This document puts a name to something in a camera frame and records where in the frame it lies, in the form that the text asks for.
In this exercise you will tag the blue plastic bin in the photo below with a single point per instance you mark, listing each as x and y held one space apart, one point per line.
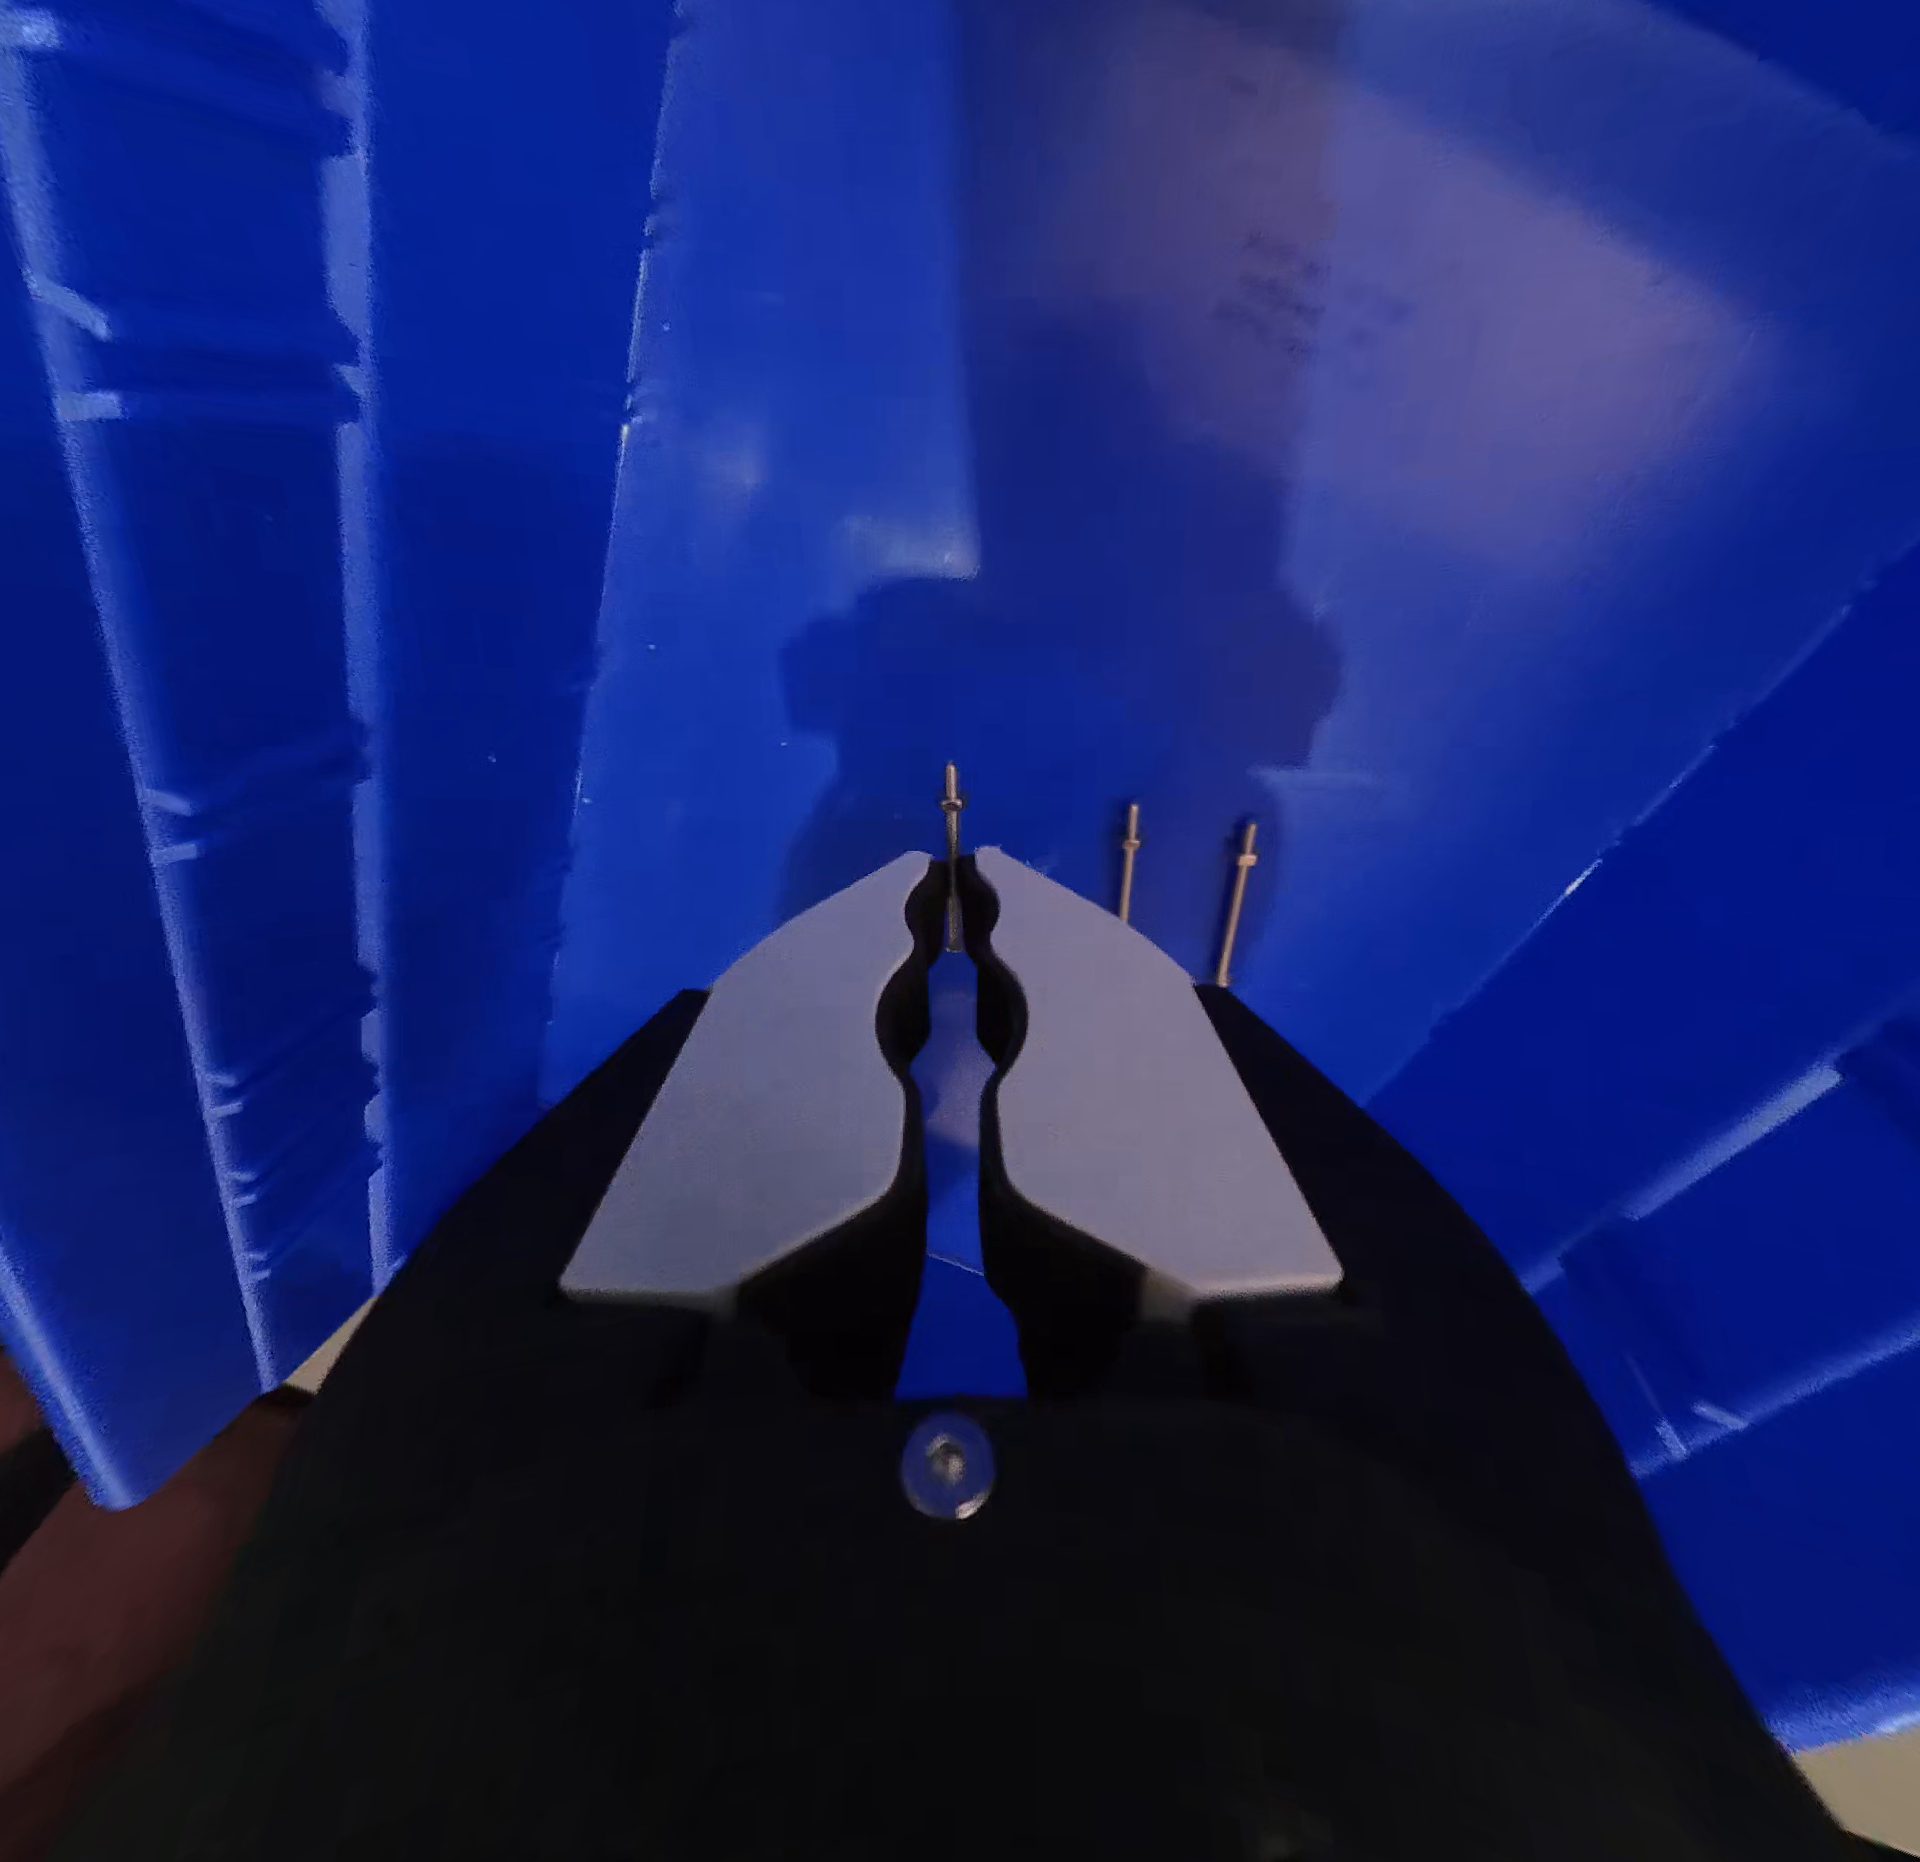
1052 316

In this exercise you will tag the silver bolt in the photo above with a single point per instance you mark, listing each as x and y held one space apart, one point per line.
1130 887
952 781
1232 925

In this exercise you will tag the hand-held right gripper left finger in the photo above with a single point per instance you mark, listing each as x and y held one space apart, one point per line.
750 1113

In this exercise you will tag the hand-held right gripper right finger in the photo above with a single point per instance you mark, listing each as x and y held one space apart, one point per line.
1156 1126

